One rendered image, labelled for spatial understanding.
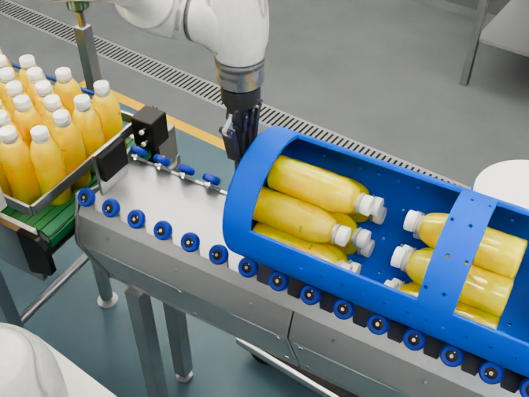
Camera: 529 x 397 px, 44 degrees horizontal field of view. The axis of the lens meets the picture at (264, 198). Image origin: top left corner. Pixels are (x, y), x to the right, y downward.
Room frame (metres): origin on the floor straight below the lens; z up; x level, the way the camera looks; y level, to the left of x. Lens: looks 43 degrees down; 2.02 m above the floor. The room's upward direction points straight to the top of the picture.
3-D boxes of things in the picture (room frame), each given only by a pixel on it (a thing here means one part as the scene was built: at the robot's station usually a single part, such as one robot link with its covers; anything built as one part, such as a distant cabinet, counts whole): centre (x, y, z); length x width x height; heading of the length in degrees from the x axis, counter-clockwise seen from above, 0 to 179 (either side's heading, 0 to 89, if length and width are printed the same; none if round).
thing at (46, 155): (1.22, 0.52, 1.00); 0.07 x 0.07 x 0.20
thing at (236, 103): (1.03, 0.04, 1.32); 0.08 x 0.07 x 0.09; 151
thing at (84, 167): (1.28, 0.44, 0.96); 0.40 x 0.01 x 0.03; 151
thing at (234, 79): (1.03, 0.04, 1.39); 0.09 x 0.09 x 0.06
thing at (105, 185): (1.24, 0.37, 0.99); 0.10 x 0.02 x 0.12; 151
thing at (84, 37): (1.74, 0.53, 0.55); 0.04 x 0.04 x 1.10; 61
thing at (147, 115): (1.44, 0.31, 0.95); 0.10 x 0.07 x 0.10; 151
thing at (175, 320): (1.27, 0.28, 0.31); 0.06 x 0.06 x 0.63; 61
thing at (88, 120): (1.35, 0.45, 1.00); 0.07 x 0.07 x 0.20
